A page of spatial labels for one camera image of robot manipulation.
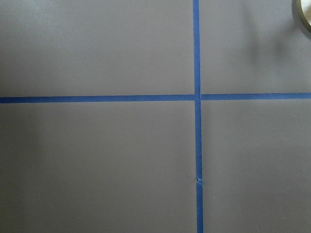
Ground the wooden cup storage rack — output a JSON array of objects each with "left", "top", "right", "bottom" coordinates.
[{"left": 292, "top": 0, "right": 311, "bottom": 38}]

